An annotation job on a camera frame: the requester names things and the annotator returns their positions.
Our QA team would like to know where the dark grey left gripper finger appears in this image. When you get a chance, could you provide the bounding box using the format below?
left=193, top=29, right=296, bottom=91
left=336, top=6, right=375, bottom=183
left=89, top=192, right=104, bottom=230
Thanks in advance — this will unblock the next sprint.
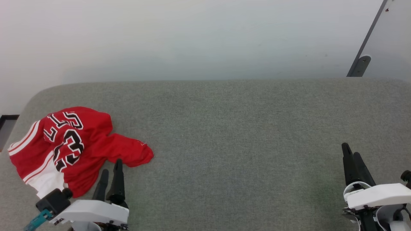
left=106, top=158, right=129, bottom=209
left=92, top=169, right=109, bottom=202

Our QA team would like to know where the dark grey metal bar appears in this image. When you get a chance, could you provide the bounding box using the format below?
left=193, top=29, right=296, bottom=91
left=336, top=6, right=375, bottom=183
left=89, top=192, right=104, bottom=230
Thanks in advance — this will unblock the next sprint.
left=346, top=0, right=389, bottom=78

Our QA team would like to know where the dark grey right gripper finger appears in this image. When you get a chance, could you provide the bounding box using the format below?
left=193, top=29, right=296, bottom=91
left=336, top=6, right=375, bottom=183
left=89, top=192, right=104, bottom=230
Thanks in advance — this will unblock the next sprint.
left=353, top=152, right=376, bottom=186
left=341, top=142, right=360, bottom=186

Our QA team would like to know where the red basketball jersey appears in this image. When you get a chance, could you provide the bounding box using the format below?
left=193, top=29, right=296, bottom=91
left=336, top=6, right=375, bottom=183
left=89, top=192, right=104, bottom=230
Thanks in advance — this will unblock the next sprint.
left=8, top=107, right=154, bottom=199

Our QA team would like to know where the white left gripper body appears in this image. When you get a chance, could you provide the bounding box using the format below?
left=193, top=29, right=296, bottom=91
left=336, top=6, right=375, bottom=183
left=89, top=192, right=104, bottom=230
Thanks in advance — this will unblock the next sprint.
left=50, top=199, right=130, bottom=227

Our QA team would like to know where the teal cable connector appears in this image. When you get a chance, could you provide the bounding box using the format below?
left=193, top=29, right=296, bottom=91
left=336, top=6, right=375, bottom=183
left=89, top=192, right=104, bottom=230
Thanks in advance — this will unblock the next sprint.
left=24, top=210, right=53, bottom=231

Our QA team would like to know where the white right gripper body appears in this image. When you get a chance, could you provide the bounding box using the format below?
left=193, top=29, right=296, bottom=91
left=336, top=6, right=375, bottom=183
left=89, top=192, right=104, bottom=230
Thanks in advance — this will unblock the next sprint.
left=343, top=181, right=411, bottom=211

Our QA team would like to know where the light grey panel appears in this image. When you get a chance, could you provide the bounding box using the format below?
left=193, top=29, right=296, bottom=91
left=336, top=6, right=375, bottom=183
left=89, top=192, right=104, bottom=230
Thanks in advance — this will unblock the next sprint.
left=352, top=0, right=411, bottom=81

